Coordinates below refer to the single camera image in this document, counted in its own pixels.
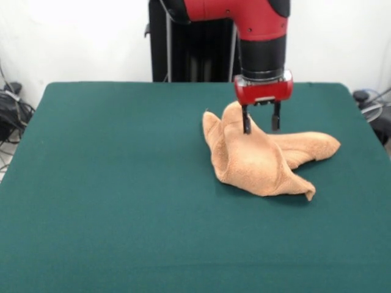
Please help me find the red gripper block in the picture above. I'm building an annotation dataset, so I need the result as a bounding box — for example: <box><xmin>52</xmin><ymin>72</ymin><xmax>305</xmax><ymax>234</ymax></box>
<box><xmin>234</xmin><ymin>69</ymin><xmax>294</xmax><ymax>136</ymax></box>

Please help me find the tan terry towel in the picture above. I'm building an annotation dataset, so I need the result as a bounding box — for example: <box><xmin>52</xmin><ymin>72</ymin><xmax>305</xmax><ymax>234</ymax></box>
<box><xmin>202</xmin><ymin>101</ymin><xmax>341</xmax><ymax>201</ymax></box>

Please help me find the dark green table cloth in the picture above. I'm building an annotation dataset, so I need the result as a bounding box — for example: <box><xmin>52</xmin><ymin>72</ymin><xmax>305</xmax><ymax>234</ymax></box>
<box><xmin>0</xmin><ymin>81</ymin><xmax>391</xmax><ymax>293</ymax></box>

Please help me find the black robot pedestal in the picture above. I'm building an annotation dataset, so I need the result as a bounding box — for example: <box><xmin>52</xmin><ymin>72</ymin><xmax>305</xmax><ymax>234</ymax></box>
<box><xmin>143</xmin><ymin>0</ymin><xmax>244</xmax><ymax>83</ymax></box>

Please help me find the black cable tangle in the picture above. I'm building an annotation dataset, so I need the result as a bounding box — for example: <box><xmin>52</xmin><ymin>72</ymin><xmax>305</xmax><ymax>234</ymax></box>
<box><xmin>0</xmin><ymin>81</ymin><xmax>37</xmax><ymax>146</ymax></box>
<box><xmin>352</xmin><ymin>87</ymin><xmax>391</xmax><ymax>148</ymax></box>

